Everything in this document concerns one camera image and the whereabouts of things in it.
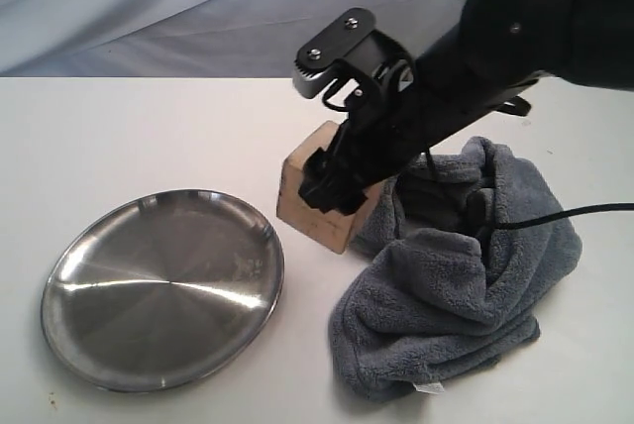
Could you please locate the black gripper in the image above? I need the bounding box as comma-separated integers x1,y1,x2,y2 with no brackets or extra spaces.
298,81,446,216

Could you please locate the wooden block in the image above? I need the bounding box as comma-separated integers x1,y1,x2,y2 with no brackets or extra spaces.
276,121,386,255

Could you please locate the grey fleece towel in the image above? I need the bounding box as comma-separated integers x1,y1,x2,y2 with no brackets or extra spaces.
329,137,582,402

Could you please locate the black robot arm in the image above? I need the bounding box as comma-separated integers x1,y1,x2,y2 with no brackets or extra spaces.
293,0,633,215

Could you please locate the round stainless steel plate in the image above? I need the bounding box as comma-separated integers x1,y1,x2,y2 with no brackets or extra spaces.
40,189,284,393

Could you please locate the white backdrop sheet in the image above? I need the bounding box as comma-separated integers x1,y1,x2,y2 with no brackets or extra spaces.
1,0,465,77

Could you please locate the black cable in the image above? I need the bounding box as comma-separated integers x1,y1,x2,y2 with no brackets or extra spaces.
316,76,634,247

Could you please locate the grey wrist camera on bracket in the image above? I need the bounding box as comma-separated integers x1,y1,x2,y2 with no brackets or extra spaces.
292,7,408,99

